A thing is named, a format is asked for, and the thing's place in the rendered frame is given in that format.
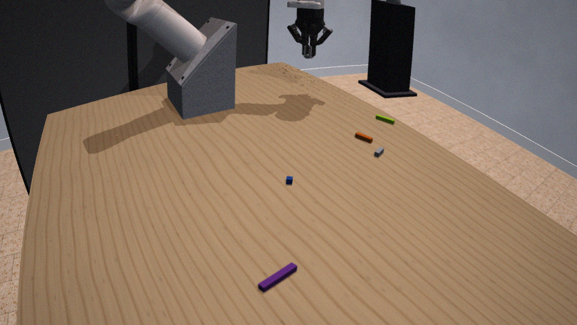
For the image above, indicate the orange rod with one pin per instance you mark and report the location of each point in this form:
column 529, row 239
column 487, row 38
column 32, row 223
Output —
column 363, row 137

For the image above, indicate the purple rod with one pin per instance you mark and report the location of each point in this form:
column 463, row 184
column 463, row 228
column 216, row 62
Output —
column 277, row 277

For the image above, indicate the lime green rod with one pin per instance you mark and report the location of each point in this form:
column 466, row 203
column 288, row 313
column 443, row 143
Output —
column 384, row 119

